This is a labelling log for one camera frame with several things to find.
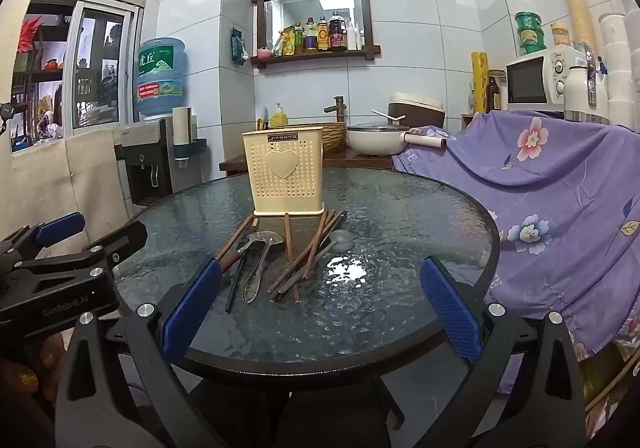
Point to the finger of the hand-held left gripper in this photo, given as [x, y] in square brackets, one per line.
[127, 238]
[60, 227]

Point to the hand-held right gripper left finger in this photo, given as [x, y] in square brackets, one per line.
[192, 308]

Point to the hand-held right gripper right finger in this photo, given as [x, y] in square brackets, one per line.
[450, 313]

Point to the black chopstick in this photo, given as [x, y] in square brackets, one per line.
[233, 285]

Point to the wooden chopstick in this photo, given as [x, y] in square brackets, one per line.
[240, 233]
[289, 248]

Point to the bundle of brown chopsticks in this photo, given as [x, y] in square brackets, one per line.
[315, 248]

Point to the cream plastic utensil holder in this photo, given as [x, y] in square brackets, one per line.
[300, 188]

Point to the person's left hand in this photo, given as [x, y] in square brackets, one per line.
[20, 373]

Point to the beige cloth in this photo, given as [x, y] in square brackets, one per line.
[75, 178]

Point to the water dispenser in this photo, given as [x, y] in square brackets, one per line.
[145, 143]

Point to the teal cup holder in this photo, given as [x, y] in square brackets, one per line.
[192, 149]

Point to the white paper cup stack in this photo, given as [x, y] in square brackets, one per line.
[181, 125]

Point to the purple floral cloth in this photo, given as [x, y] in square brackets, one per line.
[550, 208]

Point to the blue water jug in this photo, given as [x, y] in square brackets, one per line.
[160, 78]

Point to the sliding window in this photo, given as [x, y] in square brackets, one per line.
[76, 53]

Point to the white pot with glass lid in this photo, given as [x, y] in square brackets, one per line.
[375, 143]

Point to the yellow soap bottle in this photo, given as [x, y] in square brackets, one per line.
[279, 119]

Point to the wooden box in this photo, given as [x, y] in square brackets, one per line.
[466, 120]

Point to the brown rice cooker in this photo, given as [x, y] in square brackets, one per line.
[415, 110]

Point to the white rice paddle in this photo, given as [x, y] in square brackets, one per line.
[387, 117]

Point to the woven pattern sink basin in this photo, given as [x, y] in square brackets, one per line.
[334, 137]

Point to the brown glass bottle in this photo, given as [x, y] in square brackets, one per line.
[493, 95]

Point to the pink bowl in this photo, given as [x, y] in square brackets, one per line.
[264, 52]

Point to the yellow roll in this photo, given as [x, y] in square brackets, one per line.
[479, 83]

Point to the bronze bamboo faucet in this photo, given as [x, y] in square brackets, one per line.
[340, 108]

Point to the white microwave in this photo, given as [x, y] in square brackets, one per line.
[525, 83]

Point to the wooden framed mirror shelf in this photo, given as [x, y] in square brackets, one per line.
[258, 28]

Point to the white kettle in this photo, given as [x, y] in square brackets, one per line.
[580, 88]

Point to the green oil bottle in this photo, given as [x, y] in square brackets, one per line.
[299, 40]

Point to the purple label bottle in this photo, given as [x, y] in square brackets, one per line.
[311, 38]

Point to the yellow label bottle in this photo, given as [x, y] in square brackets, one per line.
[323, 35]

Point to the white plastic bottle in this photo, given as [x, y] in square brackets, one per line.
[355, 38]

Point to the dark soy sauce bottle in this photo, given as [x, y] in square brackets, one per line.
[338, 33]

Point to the yellow lidded jar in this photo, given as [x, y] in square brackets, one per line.
[561, 35]

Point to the stacks of white cups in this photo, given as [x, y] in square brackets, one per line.
[620, 58]

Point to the green wall packet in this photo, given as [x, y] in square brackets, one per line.
[239, 48]

